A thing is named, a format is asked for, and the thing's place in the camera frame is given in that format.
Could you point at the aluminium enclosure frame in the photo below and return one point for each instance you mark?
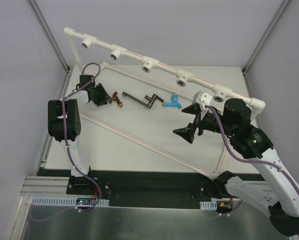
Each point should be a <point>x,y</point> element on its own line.
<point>269,54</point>

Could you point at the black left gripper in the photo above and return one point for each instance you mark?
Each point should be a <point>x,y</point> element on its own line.
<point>97,94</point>

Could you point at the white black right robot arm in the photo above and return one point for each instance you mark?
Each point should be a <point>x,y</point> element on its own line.
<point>250,145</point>

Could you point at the white cable duct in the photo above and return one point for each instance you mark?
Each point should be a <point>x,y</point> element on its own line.
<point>215,204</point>
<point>56,201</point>

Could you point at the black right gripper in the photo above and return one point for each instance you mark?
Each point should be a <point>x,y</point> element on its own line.
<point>197,122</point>

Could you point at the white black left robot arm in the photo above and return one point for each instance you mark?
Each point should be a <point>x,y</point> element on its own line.
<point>64,123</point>

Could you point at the left white cable duct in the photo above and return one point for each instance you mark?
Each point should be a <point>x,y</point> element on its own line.
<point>56,201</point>

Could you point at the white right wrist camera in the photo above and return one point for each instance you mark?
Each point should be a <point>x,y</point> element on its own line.
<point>200,101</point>

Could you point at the blue plastic faucet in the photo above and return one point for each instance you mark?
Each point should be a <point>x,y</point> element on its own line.
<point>174,103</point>

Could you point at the white PVC pipe frame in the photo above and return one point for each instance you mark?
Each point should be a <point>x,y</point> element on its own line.
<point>139,136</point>

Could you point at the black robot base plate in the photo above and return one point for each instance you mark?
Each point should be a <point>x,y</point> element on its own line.
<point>163,190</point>

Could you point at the right white cable duct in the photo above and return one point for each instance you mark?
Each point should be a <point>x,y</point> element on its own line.
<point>215,204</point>

